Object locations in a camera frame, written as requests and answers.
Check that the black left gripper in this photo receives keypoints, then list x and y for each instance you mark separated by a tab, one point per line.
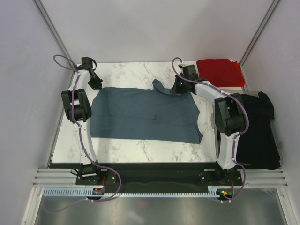
98	85

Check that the left aluminium frame post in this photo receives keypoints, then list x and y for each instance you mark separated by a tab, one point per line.
50	25

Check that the right aluminium frame post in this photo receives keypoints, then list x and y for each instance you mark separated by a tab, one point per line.
263	24

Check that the black t shirt pile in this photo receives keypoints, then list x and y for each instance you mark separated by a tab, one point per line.
257	148

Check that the folded red t shirt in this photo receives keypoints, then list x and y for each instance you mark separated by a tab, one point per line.
221	72

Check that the blue grey t shirt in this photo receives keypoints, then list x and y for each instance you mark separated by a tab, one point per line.
145	114

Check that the aluminium frame post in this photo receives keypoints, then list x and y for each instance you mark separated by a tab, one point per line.
263	24
50	25

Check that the black mounting base rail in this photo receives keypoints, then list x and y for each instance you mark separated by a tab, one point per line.
156	178

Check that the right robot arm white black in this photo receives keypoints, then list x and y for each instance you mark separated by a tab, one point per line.
230	118

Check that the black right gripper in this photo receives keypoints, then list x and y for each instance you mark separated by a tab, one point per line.
176	89

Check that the aluminium extrusion rails left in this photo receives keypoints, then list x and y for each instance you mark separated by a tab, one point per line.
54	178

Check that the clear plastic bin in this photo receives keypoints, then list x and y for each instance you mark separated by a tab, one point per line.
272	125

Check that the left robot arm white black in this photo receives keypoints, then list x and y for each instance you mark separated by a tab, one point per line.
78	110

